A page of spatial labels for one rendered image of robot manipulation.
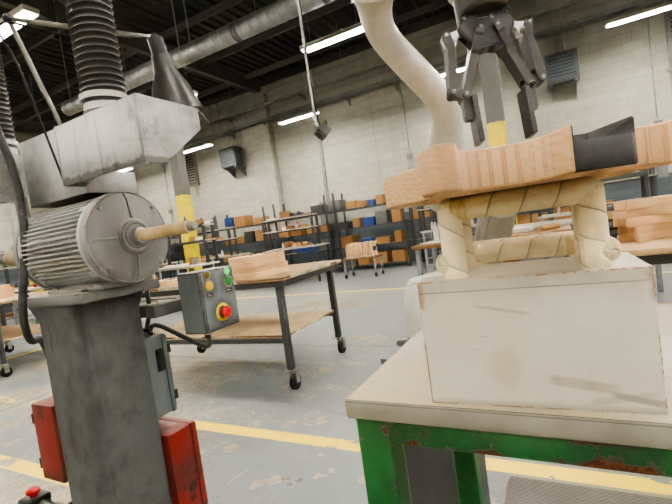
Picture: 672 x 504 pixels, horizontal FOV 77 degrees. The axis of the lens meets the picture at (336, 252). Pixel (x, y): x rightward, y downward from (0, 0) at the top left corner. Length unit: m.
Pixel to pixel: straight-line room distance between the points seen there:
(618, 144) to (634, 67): 11.70
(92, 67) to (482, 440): 1.10
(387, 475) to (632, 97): 11.60
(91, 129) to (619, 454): 1.11
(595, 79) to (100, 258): 11.57
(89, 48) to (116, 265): 0.52
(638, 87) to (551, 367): 11.58
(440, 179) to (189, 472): 1.41
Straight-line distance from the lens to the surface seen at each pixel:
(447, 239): 0.59
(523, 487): 2.19
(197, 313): 1.43
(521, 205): 0.58
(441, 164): 0.41
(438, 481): 1.73
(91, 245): 1.23
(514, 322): 0.59
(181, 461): 1.62
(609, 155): 0.47
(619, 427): 0.62
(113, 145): 1.06
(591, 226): 0.59
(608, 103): 11.99
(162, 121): 1.04
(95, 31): 1.24
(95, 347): 1.40
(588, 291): 0.59
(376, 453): 0.72
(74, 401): 1.48
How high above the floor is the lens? 1.19
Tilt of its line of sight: 3 degrees down
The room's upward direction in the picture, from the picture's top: 8 degrees counter-clockwise
